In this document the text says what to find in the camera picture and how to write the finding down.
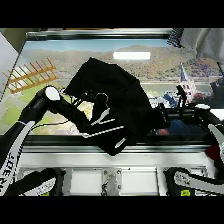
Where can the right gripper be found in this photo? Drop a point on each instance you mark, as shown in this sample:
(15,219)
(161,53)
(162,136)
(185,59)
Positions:
(163,115)

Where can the red garment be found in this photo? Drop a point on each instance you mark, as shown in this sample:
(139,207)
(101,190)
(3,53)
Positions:
(213,154)

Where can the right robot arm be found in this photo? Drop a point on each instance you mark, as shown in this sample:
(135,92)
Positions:
(200,115)

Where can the black garment with white stripes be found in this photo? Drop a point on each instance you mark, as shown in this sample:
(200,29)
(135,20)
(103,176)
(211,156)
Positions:
(116,90)

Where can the dark checked garment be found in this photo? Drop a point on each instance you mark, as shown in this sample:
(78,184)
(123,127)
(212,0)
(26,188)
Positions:
(175,36)

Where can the grey garment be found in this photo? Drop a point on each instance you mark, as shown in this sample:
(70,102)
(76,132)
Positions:
(210,41)

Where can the silver frame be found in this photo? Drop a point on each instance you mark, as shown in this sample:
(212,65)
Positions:
(140,160)

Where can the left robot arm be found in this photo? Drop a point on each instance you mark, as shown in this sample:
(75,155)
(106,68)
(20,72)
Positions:
(40,105)

